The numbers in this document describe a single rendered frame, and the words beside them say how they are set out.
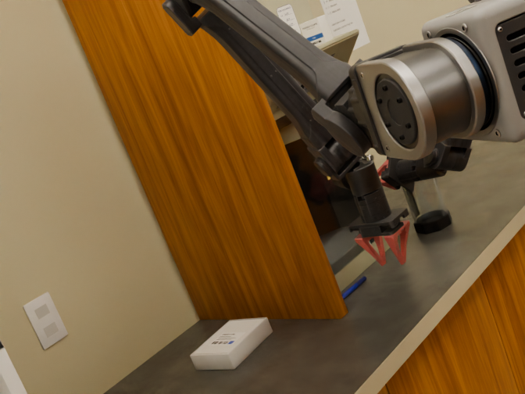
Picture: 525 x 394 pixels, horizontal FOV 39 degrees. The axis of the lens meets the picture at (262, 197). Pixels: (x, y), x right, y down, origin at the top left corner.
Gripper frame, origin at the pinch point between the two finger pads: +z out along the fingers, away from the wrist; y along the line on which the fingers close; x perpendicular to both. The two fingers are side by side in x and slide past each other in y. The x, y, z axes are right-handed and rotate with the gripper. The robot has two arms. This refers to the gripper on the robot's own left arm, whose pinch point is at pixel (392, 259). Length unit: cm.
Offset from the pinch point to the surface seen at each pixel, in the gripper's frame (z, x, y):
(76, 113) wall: -46, 1, 76
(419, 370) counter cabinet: 26.8, -2.9, 5.1
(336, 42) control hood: -40, -36, 21
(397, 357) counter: 17.9, 6.0, 2.2
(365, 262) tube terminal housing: 14.6, -31.3, 32.0
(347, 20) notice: -40, -121, 75
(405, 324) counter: 16.1, -3.5, 5.0
